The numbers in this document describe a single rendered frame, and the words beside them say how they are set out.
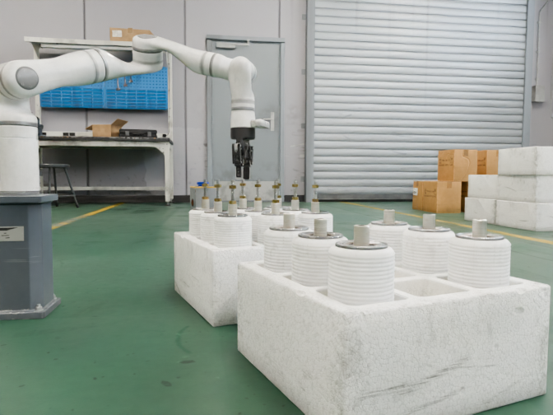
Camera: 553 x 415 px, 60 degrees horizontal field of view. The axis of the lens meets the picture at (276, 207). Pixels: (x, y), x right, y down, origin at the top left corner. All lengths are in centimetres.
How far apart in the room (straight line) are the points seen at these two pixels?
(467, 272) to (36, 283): 99
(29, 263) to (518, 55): 711
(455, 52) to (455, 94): 56
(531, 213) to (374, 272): 286
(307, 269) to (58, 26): 610
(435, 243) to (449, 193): 386
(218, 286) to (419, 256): 47
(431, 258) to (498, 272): 13
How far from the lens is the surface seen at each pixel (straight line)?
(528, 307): 85
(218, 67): 148
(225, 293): 114
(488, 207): 386
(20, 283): 133
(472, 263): 82
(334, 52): 658
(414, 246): 91
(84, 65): 142
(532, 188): 348
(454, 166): 477
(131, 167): 628
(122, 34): 612
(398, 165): 669
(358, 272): 67
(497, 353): 82
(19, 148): 133
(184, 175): 622
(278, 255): 87
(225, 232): 116
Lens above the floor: 35
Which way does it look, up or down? 4 degrees down
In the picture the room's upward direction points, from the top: straight up
